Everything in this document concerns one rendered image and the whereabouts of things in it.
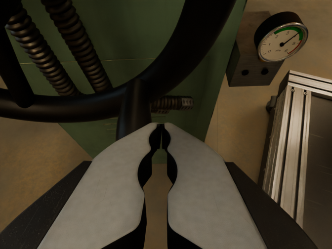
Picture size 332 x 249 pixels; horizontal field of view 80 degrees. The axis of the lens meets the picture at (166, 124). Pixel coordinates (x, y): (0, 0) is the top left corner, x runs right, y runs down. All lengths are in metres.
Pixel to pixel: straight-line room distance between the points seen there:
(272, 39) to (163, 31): 0.16
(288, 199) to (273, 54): 0.47
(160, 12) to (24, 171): 0.93
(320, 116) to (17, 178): 1.26
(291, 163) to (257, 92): 0.53
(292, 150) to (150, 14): 0.61
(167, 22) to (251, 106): 0.83
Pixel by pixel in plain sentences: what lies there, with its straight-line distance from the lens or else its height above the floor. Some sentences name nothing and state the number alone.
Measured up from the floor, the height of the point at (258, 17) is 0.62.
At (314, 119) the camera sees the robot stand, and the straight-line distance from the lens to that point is 0.91.
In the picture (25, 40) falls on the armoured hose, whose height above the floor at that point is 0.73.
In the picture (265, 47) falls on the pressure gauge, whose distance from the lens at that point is 0.33.
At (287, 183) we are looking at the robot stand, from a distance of 0.72.
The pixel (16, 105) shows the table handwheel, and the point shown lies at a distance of 0.24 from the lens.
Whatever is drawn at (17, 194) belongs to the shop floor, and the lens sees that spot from 1.08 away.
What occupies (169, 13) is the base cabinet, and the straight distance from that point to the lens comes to 0.34.
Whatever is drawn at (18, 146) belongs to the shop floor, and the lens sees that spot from 1.18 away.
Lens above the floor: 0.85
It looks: 60 degrees down
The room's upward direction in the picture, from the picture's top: 4 degrees counter-clockwise
